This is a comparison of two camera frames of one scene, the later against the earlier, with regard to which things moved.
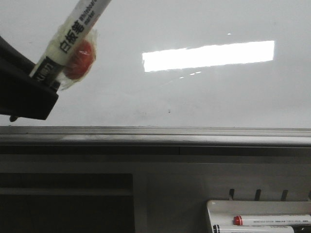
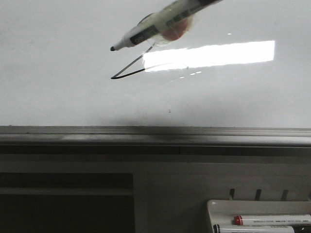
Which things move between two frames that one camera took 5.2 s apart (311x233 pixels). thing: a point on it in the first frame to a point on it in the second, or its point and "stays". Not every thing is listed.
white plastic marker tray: [222, 212] stays
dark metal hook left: [231, 192] stays
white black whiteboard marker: [49, 70] to [170, 22]
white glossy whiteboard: [179, 63] stays
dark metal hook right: [283, 198] stays
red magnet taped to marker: [82, 61] to [174, 31]
